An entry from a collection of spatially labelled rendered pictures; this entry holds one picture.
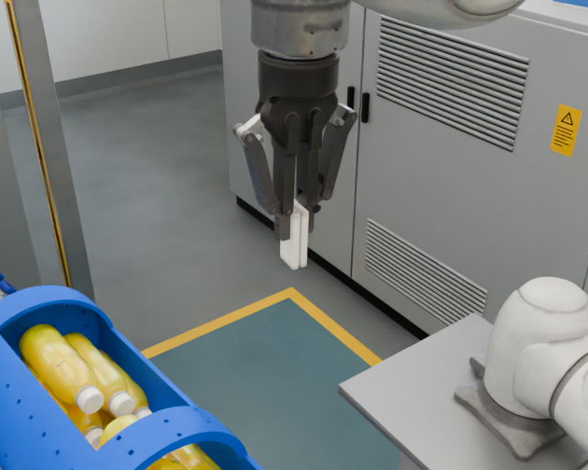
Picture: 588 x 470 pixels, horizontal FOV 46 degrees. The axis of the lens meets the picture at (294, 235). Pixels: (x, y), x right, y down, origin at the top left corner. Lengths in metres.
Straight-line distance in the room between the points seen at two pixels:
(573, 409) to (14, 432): 0.83
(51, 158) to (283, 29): 1.30
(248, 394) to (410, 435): 1.56
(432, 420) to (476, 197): 1.31
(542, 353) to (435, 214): 1.54
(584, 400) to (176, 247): 2.79
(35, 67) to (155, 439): 1.05
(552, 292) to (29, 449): 0.83
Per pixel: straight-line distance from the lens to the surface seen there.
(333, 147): 0.70
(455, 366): 1.41
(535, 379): 1.17
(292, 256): 0.73
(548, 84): 2.19
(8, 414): 1.14
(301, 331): 3.04
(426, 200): 2.65
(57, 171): 1.87
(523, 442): 1.28
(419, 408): 1.31
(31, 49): 1.76
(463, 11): 0.44
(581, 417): 1.13
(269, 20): 0.61
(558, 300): 1.16
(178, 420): 1.00
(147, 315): 3.20
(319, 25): 0.60
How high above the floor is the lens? 1.95
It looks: 32 degrees down
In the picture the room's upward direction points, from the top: straight up
